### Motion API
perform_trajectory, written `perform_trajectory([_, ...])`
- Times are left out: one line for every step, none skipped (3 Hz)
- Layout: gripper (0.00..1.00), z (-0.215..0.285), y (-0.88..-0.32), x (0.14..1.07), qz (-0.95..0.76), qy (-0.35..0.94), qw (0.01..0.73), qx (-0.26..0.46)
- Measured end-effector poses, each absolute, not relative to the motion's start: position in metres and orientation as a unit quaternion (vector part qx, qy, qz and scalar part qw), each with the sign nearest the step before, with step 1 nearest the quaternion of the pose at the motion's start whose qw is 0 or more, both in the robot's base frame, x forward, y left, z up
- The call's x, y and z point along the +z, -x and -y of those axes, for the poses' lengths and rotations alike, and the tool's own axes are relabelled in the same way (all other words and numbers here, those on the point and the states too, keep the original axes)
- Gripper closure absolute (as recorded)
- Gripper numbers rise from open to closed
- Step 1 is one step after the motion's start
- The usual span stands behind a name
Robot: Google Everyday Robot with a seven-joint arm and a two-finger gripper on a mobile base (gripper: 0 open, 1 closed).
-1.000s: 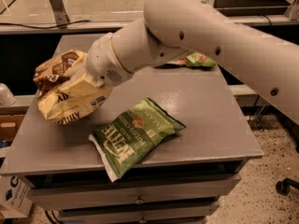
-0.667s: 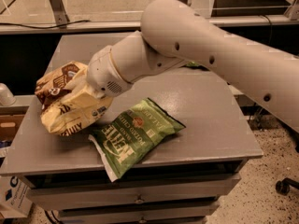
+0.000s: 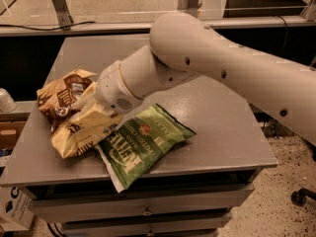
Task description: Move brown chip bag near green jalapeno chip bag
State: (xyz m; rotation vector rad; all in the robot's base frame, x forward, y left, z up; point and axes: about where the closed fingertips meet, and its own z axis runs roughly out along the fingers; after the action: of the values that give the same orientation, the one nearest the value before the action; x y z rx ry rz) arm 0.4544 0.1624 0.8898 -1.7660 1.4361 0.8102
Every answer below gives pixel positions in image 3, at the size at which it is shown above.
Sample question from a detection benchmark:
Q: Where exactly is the lower gray drawer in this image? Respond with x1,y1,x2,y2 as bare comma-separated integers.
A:
62,213,231,237

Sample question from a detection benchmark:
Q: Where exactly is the brown Late July chip bag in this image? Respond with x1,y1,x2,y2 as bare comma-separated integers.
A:
37,69,123,159

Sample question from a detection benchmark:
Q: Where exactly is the white paper cup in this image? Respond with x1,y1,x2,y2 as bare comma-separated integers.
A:
0,88,17,113

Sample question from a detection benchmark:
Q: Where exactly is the cardboard box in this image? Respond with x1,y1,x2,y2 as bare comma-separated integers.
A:
0,121,26,149

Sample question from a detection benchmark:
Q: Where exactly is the green Kettle jalapeno chip bag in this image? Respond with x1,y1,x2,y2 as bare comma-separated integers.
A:
96,104,196,193

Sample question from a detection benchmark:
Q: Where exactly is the gray drawer cabinet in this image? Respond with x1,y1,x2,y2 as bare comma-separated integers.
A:
0,33,279,237

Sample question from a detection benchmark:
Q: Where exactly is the upper gray drawer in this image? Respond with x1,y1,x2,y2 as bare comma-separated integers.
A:
29,184,254,222

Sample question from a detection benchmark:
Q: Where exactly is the left metal bracket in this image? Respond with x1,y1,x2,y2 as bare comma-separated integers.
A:
51,0,73,29

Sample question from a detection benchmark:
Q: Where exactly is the gray drawer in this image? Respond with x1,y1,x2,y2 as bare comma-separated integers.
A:
29,184,254,222
62,213,231,237

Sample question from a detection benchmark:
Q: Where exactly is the black hanging cable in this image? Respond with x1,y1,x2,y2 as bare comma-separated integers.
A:
275,15,290,56

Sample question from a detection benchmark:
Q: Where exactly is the white printed bag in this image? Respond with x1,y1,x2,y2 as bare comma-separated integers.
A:
0,187,34,232

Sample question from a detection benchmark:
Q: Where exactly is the black cable on ledge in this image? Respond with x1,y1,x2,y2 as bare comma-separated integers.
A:
0,20,97,32

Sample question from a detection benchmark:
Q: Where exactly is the black chair caster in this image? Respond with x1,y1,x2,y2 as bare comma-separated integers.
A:
291,188,316,206

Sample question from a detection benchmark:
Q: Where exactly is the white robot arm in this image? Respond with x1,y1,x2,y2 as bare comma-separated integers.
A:
71,12,316,144

